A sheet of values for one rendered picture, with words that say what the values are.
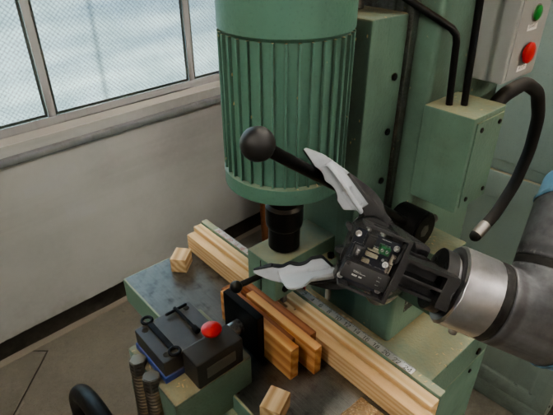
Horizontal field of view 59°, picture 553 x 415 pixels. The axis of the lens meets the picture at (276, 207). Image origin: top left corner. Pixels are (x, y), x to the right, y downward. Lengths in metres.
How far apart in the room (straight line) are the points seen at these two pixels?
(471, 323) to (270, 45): 0.37
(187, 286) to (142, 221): 1.26
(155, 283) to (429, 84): 0.63
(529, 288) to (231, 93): 0.40
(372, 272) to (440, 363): 0.54
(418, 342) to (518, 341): 0.50
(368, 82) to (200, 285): 0.53
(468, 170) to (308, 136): 0.25
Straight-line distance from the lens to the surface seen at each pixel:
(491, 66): 0.80
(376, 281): 0.50
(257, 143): 0.45
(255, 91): 0.60
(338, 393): 0.81
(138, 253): 2.30
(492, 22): 0.79
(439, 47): 0.74
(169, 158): 2.18
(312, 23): 0.57
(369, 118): 0.72
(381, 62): 0.70
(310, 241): 0.81
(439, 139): 0.75
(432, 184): 0.77
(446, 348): 1.05
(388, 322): 0.99
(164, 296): 0.98
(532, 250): 0.59
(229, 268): 0.96
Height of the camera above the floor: 1.54
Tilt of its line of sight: 32 degrees down
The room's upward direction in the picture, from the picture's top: straight up
